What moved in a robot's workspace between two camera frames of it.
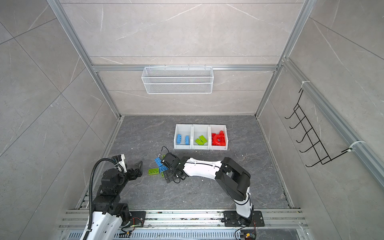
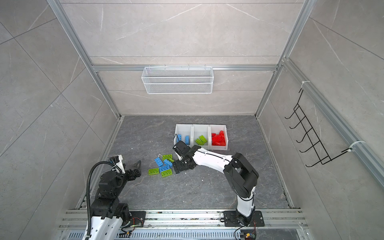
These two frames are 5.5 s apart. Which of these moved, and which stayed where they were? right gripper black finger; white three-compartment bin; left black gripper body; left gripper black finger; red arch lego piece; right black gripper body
Moved: right black gripper body; right gripper black finger
Stayed: red arch lego piece; left gripper black finger; left black gripper body; white three-compartment bin
